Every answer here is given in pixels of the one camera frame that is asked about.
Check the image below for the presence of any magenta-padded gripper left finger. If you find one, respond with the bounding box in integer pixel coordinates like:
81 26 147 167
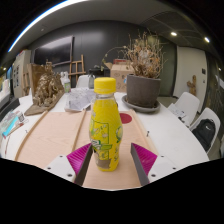
44 142 94 187

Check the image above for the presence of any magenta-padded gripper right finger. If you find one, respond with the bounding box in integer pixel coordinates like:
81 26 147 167
130 142 181 187

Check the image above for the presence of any yellow drink bottle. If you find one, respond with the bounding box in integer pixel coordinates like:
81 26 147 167
88 77 124 173

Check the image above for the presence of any light wooden board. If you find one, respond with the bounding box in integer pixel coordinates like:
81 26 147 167
14 109 88 169
71 109 159 191

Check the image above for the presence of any flat round red coaster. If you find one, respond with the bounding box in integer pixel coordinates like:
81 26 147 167
119 112 133 125

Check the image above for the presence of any grey plant saucer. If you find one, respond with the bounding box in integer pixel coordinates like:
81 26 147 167
121 94 162 114

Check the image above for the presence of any printed paper booklet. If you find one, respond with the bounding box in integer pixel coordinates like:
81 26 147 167
169 105 188 121

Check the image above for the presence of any open newspaper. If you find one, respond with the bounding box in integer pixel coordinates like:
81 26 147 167
64 87 98 113

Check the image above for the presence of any black backpack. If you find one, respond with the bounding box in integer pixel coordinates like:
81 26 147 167
192 118 217 153

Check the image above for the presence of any grey pot with dried plant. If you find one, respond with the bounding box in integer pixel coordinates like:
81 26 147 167
101 31 168 108

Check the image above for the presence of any white chair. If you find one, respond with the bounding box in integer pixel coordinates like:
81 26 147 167
75 74 91 89
189 107 222 155
167 91 201 128

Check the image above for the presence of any colourful booklet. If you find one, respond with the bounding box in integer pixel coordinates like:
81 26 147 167
0 110 28 139

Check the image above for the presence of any brown clay sculpture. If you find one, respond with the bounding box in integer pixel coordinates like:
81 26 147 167
23 61 66 117

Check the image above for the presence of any grey spray bottle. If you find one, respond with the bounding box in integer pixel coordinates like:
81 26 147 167
87 68 97 90

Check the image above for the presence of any black device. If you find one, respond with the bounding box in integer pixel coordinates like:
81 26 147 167
0 96 21 123

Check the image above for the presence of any wooden figure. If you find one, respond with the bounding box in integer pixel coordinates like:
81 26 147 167
186 74 198 97

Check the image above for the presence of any wooden easel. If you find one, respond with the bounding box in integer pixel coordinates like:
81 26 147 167
68 54 87 83

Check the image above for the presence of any cardboard box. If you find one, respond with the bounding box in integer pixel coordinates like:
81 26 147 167
103 61 136 94

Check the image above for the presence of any red box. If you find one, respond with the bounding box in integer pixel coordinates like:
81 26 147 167
113 58 129 65

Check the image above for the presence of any white cabinet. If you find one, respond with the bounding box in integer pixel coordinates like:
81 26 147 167
11 49 33 99

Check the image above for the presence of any black wall screen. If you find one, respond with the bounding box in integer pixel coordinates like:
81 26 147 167
33 35 74 67

